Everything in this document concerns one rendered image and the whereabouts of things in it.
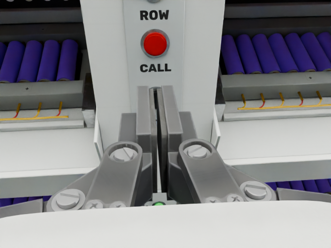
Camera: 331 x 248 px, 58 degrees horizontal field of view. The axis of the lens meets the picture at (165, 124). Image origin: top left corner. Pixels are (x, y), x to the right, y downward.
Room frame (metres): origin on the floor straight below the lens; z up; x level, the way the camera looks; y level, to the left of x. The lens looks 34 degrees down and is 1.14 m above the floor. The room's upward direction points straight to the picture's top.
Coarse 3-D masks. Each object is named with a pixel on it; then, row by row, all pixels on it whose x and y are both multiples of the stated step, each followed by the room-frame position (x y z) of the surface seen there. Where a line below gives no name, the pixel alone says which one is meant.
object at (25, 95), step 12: (0, 84) 0.27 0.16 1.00; (12, 84) 0.27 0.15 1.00; (24, 84) 0.27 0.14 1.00; (36, 84) 0.27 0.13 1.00; (48, 84) 0.27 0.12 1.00; (60, 84) 0.27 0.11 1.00; (72, 84) 0.27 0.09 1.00; (84, 84) 0.28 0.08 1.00; (0, 96) 0.26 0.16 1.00; (12, 96) 0.26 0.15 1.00; (24, 96) 0.26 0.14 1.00; (36, 96) 0.26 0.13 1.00; (48, 96) 0.26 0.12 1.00; (60, 96) 0.26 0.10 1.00; (72, 96) 0.26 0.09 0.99; (0, 108) 0.26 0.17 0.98; (12, 108) 0.26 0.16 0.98; (24, 108) 0.26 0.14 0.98; (36, 108) 0.27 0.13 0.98; (60, 108) 0.26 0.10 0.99; (0, 120) 0.24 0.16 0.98
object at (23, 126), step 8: (80, 120) 0.25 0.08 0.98; (0, 128) 0.24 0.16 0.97; (8, 128) 0.24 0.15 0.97; (16, 128) 0.24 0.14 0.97; (24, 128) 0.24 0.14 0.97; (32, 128) 0.24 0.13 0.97; (40, 128) 0.24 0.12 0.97; (48, 128) 0.24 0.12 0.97; (56, 128) 0.24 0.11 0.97; (64, 128) 0.24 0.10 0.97
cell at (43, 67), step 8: (48, 40) 0.34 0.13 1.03; (48, 48) 0.33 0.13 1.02; (56, 48) 0.33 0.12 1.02; (48, 56) 0.32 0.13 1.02; (56, 56) 0.32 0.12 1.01; (40, 64) 0.31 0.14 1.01; (48, 64) 0.30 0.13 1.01; (56, 64) 0.31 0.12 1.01; (40, 72) 0.29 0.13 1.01; (48, 72) 0.29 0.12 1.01; (56, 72) 0.31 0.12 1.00; (40, 80) 0.29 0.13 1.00; (48, 80) 0.29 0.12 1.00
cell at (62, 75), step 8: (64, 40) 0.34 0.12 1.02; (72, 40) 0.34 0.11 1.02; (64, 48) 0.33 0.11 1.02; (72, 48) 0.33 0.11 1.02; (64, 56) 0.32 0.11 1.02; (72, 56) 0.32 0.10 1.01; (64, 64) 0.30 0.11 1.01; (72, 64) 0.31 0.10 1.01; (64, 72) 0.29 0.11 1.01; (72, 72) 0.30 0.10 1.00; (56, 80) 0.29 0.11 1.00; (72, 80) 0.29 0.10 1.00
